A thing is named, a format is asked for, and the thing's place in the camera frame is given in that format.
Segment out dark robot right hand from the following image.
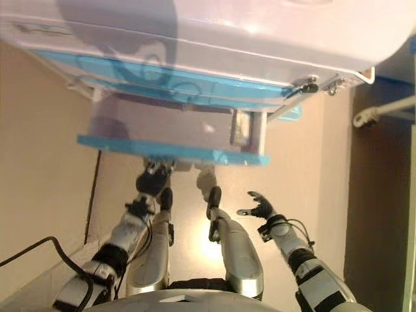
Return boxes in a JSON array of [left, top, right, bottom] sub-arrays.
[[237, 190, 277, 222]]

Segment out dark robot left hand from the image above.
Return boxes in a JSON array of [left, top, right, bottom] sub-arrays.
[[135, 156, 177, 198]]

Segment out deep blue front cart drawer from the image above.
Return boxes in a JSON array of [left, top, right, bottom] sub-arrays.
[[77, 96, 272, 167]]

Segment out blue white medicine box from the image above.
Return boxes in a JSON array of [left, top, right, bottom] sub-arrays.
[[229, 109, 254, 146]]

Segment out shallow blue white cart drawer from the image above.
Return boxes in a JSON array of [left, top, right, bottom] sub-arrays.
[[107, 86, 284, 107], [31, 48, 293, 98]]

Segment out light blue side bin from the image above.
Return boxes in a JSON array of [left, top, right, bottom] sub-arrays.
[[278, 104, 304, 124]]

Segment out grey robot torso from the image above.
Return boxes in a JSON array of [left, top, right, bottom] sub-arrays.
[[83, 279, 261, 312]]

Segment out cart lock with key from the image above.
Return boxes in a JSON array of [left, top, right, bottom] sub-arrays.
[[292, 75, 345, 97]]

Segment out white medical cart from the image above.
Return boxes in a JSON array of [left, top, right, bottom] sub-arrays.
[[0, 0, 416, 131]]

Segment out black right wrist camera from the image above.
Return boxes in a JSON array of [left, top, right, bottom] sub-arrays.
[[258, 224, 273, 243]]

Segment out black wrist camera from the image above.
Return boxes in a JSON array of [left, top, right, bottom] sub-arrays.
[[125, 198, 155, 220], [258, 224, 273, 243]]

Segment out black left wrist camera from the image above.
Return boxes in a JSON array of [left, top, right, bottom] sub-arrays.
[[125, 198, 155, 220]]

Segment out thick black cable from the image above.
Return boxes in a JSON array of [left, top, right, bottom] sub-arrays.
[[0, 236, 96, 312]]

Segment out white tube rail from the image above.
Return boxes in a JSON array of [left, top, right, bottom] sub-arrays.
[[352, 96, 416, 128]]

